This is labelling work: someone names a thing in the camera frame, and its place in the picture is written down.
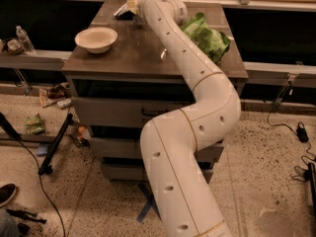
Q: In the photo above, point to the green bag on floor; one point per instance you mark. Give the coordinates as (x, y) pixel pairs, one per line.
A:
(35, 125)

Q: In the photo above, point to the black tool on floor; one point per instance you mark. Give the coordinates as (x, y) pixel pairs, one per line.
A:
(26, 215)

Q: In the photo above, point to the blue chip bag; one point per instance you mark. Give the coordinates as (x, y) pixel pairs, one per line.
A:
(123, 13)

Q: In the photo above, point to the snack wrappers on floor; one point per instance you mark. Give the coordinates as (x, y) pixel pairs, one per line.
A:
(48, 97)

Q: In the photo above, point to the black power adapter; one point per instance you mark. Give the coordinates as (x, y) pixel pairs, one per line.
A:
(301, 132)

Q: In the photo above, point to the top grey drawer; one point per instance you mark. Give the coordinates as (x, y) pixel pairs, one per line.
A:
(120, 112)

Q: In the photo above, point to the dark shoe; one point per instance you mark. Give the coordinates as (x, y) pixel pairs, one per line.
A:
(7, 193)

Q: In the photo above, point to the clear water bottle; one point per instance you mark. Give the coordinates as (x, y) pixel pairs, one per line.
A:
(25, 40)

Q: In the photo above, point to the blue tape cross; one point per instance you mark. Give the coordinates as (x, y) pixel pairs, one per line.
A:
(150, 203)

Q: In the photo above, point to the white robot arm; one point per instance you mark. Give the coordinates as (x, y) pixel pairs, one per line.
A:
(169, 142)

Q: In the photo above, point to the small container on ledge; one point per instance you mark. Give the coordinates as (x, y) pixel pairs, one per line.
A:
(11, 46)

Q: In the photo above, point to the grey drawer cabinet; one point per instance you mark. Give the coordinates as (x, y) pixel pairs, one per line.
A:
(137, 67)

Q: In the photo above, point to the white bowl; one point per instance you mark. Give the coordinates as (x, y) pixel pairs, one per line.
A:
(96, 40)

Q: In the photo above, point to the green chip bag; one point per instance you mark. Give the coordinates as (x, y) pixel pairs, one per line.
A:
(211, 42)

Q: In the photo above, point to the black tripod leg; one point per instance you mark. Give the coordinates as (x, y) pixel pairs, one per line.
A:
(45, 168)

